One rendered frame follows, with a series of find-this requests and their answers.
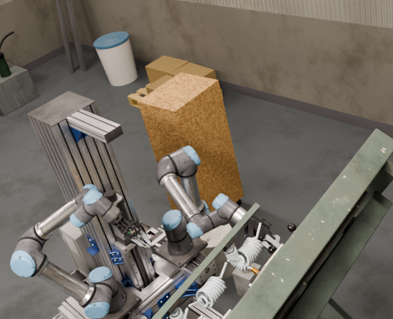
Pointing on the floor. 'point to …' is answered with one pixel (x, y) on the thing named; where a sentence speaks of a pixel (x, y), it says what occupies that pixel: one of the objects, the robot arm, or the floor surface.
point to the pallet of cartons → (162, 74)
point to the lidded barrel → (117, 57)
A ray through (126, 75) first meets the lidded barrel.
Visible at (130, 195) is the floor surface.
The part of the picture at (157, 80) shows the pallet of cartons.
